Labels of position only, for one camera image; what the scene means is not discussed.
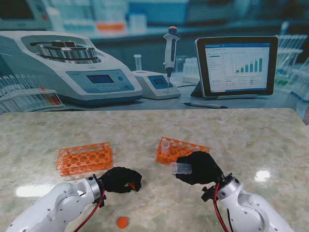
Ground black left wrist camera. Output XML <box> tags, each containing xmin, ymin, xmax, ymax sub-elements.
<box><xmin>95</xmin><ymin>190</ymin><xmax>107</xmax><ymax>208</ymax></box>

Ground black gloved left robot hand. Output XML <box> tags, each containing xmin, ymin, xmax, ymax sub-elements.
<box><xmin>98</xmin><ymin>166</ymin><xmax>143</xmax><ymax>194</ymax></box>

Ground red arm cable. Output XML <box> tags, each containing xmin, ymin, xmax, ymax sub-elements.
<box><xmin>213</xmin><ymin>182</ymin><xmax>230</xmax><ymax>232</ymax></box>
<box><xmin>72</xmin><ymin>190</ymin><xmax>107</xmax><ymax>232</ymax></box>

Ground empty orange test tube rack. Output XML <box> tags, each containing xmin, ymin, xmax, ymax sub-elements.
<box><xmin>56</xmin><ymin>142</ymin><xmax>114</xmax><ymax>176</ymax></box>

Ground clear plastic test tube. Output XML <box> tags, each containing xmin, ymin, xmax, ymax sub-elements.
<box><xmin>161</xmin><ymin>139</ymin><xmax>170</xmax><ymax>155</ymax></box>
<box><xmin>169</xmin><ymin>162</ymin><xmax>193</xmax><ymax>175</ymax></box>

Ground red left arm cable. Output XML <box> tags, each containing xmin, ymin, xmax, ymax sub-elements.
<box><xmin>72</xmin><ymin>190</ymin><xmax>107</xmax><ymax>232</ymax></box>

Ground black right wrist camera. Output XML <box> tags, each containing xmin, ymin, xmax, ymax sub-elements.
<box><xmin>201</xmin><ymin>186</ymin><xmax>215</xmax><ymax>203</ymax></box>

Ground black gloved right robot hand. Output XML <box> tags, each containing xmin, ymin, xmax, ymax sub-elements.
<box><xmin>172</xmin><ymin>151</ymin><xmax>224</xmax><ymax>186</ymax></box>

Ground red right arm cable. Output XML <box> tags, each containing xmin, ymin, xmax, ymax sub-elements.
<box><xmin>213</xmin><ymin>182</ymin><xmax>230</xmax><ymax>232</ymax></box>

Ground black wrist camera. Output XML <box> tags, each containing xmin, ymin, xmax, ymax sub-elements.
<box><xmin>201</xmin><ymin>186</ymin><xmax>215</xmax><ymax>203</ymax></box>
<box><xmin>95</xmin><ymin>190</ymin><xmax>107</xmax><ymax>208</ymax></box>

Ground printed laboratory backdrop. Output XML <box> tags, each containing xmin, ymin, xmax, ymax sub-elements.
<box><xmin>0</xmin><ymin>0</ymin><xmax>309</xmax><ymax>119</ymax></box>

